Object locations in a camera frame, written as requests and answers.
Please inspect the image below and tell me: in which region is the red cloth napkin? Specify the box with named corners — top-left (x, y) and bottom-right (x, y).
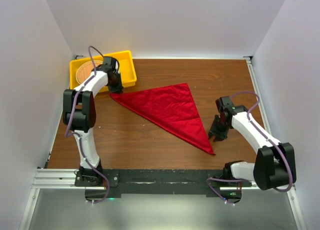
top-left (110, 83), bottom-right (214, 155)

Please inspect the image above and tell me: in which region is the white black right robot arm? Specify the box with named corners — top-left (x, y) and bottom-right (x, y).
top-left (208, 96), bottom-right (297, 192)

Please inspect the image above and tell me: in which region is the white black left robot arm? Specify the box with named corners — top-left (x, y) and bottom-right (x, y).
top-left (62, 57), bottom-right (123, 186)

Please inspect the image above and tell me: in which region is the yellow plastic tray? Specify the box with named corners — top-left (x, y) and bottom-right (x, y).
top-left (69, 50), bottom-right (137, 89)

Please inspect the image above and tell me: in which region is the round woven coaster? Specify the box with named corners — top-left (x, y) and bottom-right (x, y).
top-left (75, 61), bottom-right (94, 84)

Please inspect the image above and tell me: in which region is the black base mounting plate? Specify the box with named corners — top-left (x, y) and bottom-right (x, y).
top-left (74, 168), bottom-right (253, 199)

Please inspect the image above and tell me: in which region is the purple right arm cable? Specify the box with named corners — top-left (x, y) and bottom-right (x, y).
top-left (206, 91), bottom-right (295, 207)

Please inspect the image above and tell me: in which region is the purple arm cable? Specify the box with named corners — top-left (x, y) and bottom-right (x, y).
top-left (64, 46), bottom-right (111, 205)
top-left (206, 91), bottom-right (295, 207)

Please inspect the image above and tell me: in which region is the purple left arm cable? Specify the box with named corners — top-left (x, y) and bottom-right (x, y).
top-left (64, 46), bottom-right (111, 205)

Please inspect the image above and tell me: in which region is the aluminium frame rail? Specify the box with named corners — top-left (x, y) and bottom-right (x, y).
top-left (18, 56), bottom-right (307, 230)

